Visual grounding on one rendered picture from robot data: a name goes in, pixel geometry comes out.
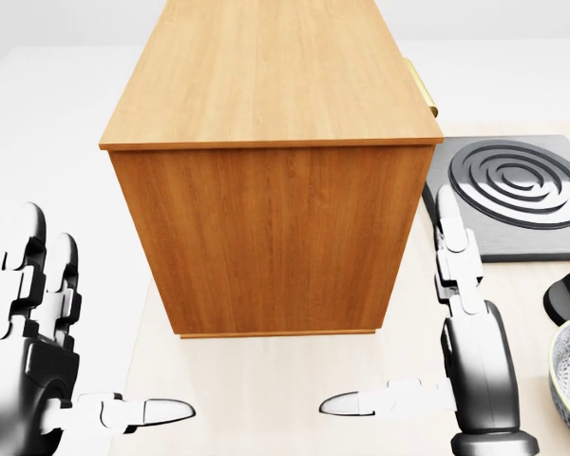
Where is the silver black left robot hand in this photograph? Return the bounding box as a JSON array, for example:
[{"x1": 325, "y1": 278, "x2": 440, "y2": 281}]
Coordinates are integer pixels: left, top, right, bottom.
[{"x1": 0, "y1": 202, "x2": 197, "y2": 456}]

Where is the flat dark stove plate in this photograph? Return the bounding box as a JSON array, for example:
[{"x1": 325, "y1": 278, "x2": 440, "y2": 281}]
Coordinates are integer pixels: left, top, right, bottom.
[{"x1": 421, "y1": 134, "x2": 570, "y2": 264}]

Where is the wooden cabinet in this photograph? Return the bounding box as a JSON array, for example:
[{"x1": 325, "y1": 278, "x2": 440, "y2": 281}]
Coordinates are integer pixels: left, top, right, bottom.
[{"x1": 98, "y1": 0, "x2": 446, "y2": 340}]

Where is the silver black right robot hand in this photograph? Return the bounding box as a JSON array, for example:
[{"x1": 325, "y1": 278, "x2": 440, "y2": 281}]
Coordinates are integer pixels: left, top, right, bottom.
[{"x1": 318, "y1": 183, "x2": 522, "y2": 436}]

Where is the brass drawer handle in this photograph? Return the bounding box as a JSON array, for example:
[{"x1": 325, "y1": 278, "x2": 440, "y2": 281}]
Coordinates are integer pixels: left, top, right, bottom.
[{"x1": 403, "y1": 57, "x2": 441, "y2": 119}]

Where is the round black knob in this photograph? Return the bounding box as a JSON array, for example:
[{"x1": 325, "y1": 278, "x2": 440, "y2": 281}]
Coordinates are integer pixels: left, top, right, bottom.
[{"x1": 542, "y1": 270, "x2": 570, "y2": 328}]

